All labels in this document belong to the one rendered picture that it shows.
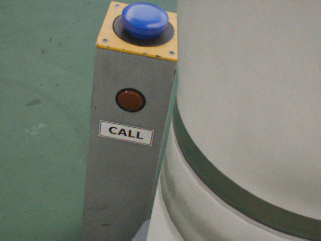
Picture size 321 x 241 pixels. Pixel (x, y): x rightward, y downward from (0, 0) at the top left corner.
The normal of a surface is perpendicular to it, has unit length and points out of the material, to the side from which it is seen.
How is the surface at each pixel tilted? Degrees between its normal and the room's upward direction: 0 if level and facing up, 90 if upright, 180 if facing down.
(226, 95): 90
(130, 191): 90
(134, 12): 0
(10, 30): 0
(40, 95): 0
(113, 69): 90
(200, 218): 90
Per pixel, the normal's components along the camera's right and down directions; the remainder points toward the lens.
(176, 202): -0.87, 0.24
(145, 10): 0.14, -0.73
